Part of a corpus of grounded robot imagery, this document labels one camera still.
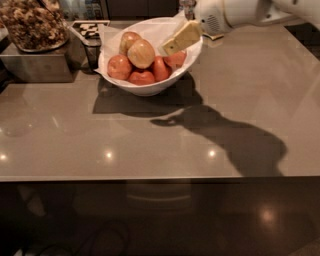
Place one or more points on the yellow sponge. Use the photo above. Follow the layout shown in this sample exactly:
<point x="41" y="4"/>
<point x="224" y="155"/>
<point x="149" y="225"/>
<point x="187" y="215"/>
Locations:
<point x="213" y="37"/>

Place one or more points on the large yellow-red apple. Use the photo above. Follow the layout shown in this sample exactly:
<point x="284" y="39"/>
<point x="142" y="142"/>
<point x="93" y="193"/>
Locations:
<point x="141" y="54"/>

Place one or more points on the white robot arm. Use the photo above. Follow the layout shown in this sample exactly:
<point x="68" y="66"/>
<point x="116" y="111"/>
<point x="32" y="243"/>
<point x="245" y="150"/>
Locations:
<point x="267" y="12"/>

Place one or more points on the white bowl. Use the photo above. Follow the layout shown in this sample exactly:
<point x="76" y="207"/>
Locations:
<point x="149" y="90"/>

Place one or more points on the red apple left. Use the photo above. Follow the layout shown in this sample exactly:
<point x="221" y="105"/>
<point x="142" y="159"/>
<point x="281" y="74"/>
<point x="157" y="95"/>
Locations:
<point x="119" y="67"/>

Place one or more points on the steel box stand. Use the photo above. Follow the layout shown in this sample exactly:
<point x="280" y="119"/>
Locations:
<point x="56" y="66"/>

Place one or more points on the clear bottle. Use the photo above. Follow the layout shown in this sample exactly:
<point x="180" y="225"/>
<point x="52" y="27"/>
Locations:
<point x="187" y="6"/>

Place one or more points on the red apple front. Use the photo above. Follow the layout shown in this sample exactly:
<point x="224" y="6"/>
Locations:
<point x="141" y="77"/>

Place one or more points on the yellow-red apple top back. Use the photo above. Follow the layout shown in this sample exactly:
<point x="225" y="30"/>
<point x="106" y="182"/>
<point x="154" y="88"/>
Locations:
<point x="127" y="40"/>

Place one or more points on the glass jar of nuts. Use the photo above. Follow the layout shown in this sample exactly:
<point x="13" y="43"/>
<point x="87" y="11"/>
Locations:
<point x="34" y="25"/>

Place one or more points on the red apple centre right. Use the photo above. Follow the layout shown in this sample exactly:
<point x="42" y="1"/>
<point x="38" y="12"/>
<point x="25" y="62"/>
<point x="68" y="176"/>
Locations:
<point x="160" y="70"/>

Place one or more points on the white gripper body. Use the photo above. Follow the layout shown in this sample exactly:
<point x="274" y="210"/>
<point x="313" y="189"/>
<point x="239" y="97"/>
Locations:
<point x="209" y="14"/>

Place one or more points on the red apple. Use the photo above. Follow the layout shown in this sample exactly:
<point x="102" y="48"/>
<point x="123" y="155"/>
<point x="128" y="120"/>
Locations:
<point x="141" y="77"/>
<point x="160" y="70"/>
<point x="119" y="67"/>
<point x="175" y="60"/>

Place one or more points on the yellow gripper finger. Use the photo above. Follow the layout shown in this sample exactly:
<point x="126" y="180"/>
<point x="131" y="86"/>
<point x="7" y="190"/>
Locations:
<point x="186" y="36"/>

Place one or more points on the white paper liner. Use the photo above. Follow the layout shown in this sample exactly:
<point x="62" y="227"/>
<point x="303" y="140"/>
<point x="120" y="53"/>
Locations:
<point x="156" y="31"/>

